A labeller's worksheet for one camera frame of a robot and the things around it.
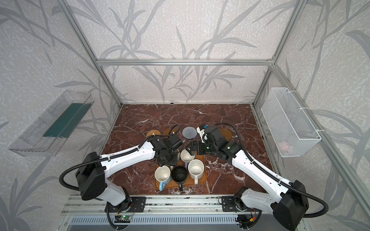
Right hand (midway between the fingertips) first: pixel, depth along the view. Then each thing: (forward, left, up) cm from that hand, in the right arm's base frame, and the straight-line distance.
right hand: (192, 143), depth 75 cm
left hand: (-5, +10, -10) cm, 15 cm away
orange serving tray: (-15, +2, -16) cm, 23 cm away
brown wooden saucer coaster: (+20, +19, -18) cm, 33 cm away
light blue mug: (-11, +17, -17) cm, 27 cm away
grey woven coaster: (+18, +3, -19) cm, 27 cm away
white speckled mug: (-7, -2, -17) cm, 19 cm away
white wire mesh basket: (-1, -43, +16) cm, 46 cm away
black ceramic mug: (-11, +8, -18) cm, 22 cm away
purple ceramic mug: (-1, +4, -18) cm, 19 cm away
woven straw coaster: (+21, +30, -20) cm, 41 cm away
